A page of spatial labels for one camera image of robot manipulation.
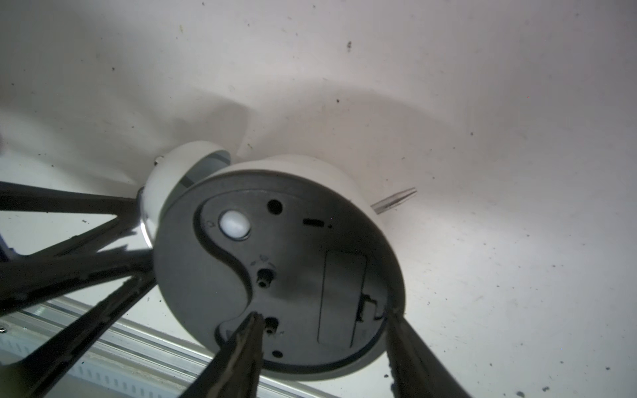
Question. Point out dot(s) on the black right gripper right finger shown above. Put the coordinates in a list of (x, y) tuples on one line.
[(415, 370)]

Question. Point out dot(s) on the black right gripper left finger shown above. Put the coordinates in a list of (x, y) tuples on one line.
[(234, 372)]

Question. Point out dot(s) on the aluminium front rail frame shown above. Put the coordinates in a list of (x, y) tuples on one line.
[(128, 360)]

